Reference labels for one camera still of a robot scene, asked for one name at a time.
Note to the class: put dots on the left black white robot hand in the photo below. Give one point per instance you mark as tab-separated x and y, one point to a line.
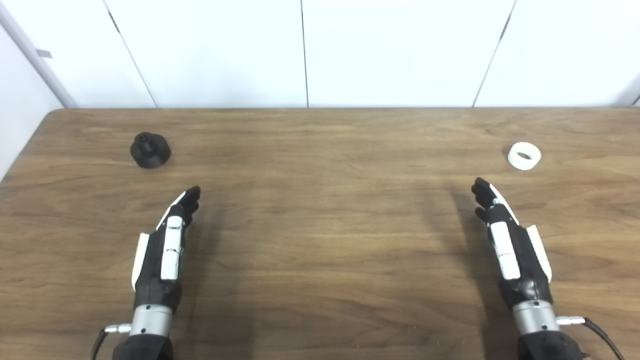
150	272

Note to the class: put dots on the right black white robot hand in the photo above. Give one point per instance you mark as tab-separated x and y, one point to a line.
527	272

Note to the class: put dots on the round black plastic part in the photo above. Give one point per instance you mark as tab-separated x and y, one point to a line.
150	152

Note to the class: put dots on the small grey tag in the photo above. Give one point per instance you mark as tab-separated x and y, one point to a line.
44	53

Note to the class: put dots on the grey wall corner trim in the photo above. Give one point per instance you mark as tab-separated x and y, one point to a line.
40	62

